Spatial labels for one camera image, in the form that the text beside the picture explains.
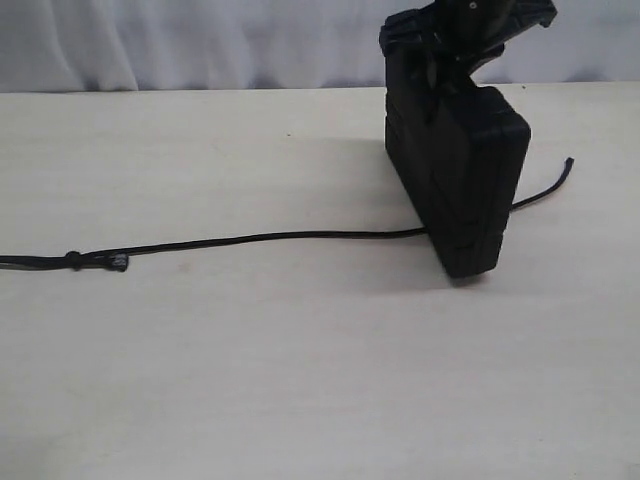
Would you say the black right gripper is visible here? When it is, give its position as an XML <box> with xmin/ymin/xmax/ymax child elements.
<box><xmin>422</xmin><ymin>0</ymin><xmax>557</xmax><ymax>125</ymax></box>

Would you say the black plastic case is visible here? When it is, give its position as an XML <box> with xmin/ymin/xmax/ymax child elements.
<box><xmin>379</xmin><ymin>8</ymin><xmax>531</xmax><ymax>279</ymax></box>

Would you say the black cord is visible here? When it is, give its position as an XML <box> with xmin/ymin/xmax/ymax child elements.
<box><xmin>0</xmin><ymin>157</ymin><xmax>575</xmax><ymax>275</ymax></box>

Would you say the white curtain backdrop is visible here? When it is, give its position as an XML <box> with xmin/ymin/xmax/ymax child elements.
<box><xmin>1</xmin><ymin>1</ymin><xmax>639</xmax><ymax>93</ymax></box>

